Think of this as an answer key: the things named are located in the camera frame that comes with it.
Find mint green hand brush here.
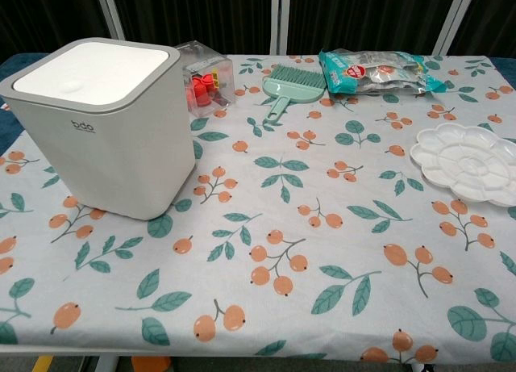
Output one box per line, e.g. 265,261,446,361
269,64,327,90

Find white desktop trash bin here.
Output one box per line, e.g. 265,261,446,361
0,38,198,221

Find white plastic container lid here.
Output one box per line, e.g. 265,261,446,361
11,44,169,107

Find fruit and leaf tablecloth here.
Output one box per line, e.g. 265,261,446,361
0,53,516,365

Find small green brush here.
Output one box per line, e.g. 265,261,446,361
261,75,327,121

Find red plastic pieces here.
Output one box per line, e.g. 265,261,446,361
185,73,216,108

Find clear plastic box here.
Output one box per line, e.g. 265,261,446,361
176,40,237,119

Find teal plastic bag pack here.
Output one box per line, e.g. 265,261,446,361
318,48,448,97

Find black pleated curtain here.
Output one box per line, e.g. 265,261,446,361
0,0,516,65

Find white flower paint palette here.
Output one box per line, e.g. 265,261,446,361
410,122,516,207

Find white metal frame post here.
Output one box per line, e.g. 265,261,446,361
98,0,127,46
268,0,292,56
432,0,481,58

